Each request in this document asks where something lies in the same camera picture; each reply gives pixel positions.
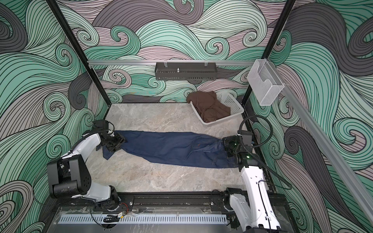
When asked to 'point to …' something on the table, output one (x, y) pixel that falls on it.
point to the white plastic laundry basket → (236, 108)
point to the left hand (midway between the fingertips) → (124, 141)
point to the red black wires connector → (113, 218)
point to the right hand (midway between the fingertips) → (220, 138)
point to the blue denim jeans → (191, 149)
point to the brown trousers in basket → (207, 105)
